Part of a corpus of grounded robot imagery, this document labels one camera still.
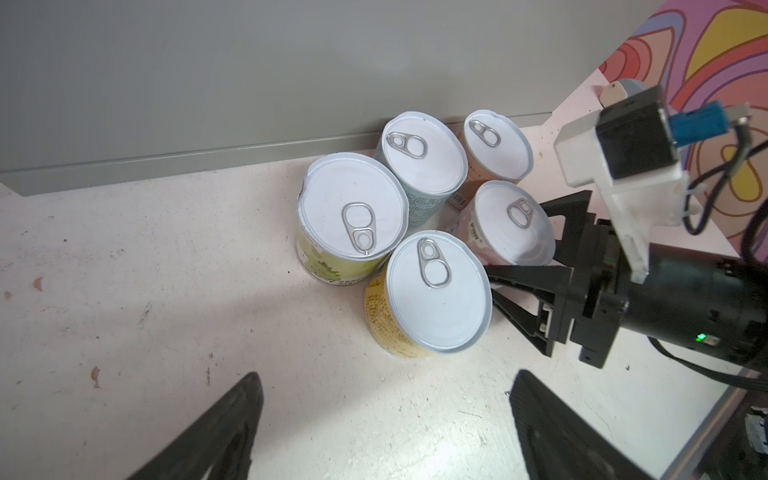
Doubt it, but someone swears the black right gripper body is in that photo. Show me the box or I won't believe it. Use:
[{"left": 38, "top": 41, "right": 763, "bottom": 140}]
[{"left": 536, "top": 218, "right": 767, "bottom": 369}]

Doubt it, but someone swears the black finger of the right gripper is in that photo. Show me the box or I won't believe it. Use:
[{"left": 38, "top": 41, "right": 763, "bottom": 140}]
[
  {"left": 485, "top": 265, "right": 573, "bottom": 357},
  {"left": 541, "top": 190, "right": 594, "bottom": 267}
]

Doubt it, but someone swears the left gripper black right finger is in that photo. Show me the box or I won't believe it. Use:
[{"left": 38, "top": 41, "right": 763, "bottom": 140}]
[{"left": 509, "top": 370, "right": 650, "bottom": 480}]

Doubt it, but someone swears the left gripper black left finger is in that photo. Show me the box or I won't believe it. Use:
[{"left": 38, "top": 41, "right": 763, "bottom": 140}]
[{"left": 131, "top": 372, "right": 264, "bottom": 479}]

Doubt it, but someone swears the pink can fruit print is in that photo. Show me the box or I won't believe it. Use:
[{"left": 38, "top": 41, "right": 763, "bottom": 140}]
[{"left": 449, "top": 180, "right": 556, "bottom": 266}]

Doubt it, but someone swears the orange pink can pull tab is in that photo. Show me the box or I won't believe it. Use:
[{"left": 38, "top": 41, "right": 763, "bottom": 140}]
[{"left": 448, "top": 109, "right": 534, "bottom": 211}]

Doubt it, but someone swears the yellow can centre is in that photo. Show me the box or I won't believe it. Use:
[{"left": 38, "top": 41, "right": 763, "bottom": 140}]
[{"left": 363, "top": 230, "right": 493, "bottom": 358}]

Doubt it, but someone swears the teal can pull tab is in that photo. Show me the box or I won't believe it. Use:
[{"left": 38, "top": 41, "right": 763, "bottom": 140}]
[{"left": 374, "top": 111, "right": 468, "bottom": 230}]

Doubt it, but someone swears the green can pull tab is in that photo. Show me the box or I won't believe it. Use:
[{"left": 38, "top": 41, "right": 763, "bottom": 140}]
[{"left": 296, "top": 152, "right": 409, "bottom": 286}]

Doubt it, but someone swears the grey metal cabinet box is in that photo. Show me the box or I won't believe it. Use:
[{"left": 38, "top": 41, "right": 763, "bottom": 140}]
[{"left": 1, "top": 1, "right": 658, "bottom": 195}]

